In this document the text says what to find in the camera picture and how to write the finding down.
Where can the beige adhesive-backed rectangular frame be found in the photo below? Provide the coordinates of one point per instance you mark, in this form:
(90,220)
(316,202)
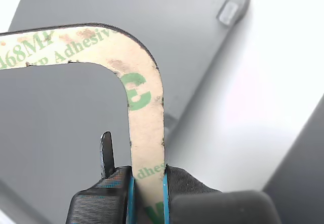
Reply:
(146,123)

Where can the dark grey block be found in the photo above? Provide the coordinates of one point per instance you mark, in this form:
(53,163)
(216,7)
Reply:
(301,168)

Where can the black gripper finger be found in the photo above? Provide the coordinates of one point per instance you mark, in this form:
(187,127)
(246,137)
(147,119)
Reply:
(197,201)
(101,203)

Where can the grey 3D-printed frame holder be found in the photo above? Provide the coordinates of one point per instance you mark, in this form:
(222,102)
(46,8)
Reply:
(76,133)

